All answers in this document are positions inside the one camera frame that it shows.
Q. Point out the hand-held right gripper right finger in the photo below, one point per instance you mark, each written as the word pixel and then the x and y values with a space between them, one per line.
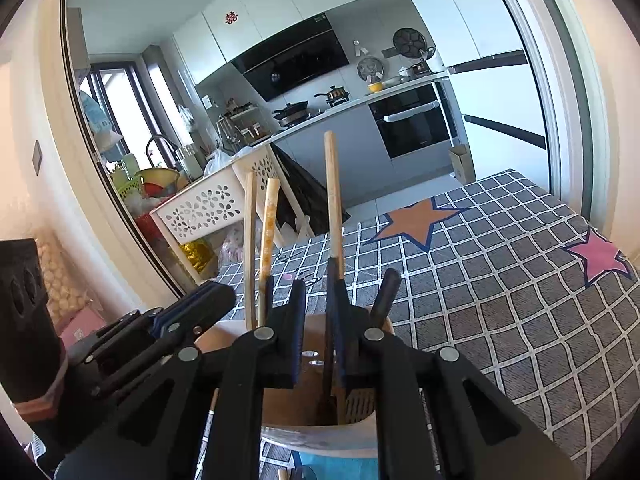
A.
pixel 342 340

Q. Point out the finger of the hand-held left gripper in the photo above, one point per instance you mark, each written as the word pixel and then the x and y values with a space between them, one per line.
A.
pixel 125 355
pixel 205 302

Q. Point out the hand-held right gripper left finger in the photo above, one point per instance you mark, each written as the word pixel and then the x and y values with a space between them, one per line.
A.
pixel 285 340

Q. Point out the dark translucent plastic spoon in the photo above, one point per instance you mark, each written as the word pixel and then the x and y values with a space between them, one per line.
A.
pixel 385 295

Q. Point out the white plastic utensil holder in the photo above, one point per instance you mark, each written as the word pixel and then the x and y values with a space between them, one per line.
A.
pixel 295 410

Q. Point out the patterned wooden chopstick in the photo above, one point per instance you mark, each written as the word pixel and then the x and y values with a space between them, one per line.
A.
pixel 269 240

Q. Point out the gold foil bag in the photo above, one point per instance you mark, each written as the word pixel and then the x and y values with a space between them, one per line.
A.
pixel 195 256

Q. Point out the bag of white balls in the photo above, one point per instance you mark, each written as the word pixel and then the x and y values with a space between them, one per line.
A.
pixel 62 280

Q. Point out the clear plastic bags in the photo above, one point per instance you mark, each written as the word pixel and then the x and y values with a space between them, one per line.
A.
pixel 234 250

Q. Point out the beige plastic storage cart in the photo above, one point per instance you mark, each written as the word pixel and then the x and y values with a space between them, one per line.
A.
pixel 200 210

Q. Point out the red plastic basket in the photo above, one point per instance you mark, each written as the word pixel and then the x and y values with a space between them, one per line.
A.
pixel 150 217

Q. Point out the blue star sticker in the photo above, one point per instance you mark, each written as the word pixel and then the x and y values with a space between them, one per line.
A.
pixel 340 467

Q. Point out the yellow plastic basin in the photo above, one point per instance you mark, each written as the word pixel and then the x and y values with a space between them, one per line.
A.
pixel 157 179

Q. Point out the orange star sticker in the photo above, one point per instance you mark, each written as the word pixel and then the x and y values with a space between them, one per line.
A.
pixel 415 220

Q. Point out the white plastic bag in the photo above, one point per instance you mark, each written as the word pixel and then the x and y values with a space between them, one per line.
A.
pixel 235 160

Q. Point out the grey checked tablecloth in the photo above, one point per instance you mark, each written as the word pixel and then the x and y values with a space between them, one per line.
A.
pixel 500 320

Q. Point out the black kitchen faucet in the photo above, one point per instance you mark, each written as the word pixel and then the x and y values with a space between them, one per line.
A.
pixel 162 147

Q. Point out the hanging plastic bag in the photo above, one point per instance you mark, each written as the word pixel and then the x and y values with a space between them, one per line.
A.
pixel 186 116

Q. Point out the grey kitchen counter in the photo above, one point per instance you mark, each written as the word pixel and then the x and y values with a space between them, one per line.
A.
pixel 345 150

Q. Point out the black wok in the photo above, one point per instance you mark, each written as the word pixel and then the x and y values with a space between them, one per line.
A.
pixel 292 111

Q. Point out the cardboard box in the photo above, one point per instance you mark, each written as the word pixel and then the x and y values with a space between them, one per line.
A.
pixel 461 162

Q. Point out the black built-in oven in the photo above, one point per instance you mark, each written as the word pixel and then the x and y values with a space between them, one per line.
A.
pixel 412 120

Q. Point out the small cooking pot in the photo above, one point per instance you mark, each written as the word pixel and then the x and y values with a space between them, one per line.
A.
pixel 334 95

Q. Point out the yellow bowl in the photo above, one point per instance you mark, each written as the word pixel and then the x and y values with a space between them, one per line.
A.
pixel 375 87

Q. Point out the black range hood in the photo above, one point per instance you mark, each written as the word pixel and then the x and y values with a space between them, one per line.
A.
pixel 295 62

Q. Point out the pink star sticker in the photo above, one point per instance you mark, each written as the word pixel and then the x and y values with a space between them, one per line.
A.
pixel 597 257

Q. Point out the grey round hanging strainer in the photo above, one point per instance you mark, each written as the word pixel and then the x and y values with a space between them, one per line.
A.
pixel 370 69

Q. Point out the red paper decal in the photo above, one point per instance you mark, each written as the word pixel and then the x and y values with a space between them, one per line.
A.
pixel 231 18

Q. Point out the white container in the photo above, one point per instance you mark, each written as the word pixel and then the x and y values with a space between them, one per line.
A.
pixel 436 61

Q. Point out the white upper cabinets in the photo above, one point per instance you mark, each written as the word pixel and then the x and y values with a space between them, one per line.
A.
pixel 275 15

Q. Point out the dark round hanging rack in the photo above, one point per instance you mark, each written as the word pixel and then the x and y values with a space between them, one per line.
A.
pixel 409 42

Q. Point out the white refrigerator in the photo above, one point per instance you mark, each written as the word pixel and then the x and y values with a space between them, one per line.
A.
pixel 475 45

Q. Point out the grey wall switch plate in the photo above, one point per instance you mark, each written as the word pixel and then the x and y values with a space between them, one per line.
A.
pixel 37 157

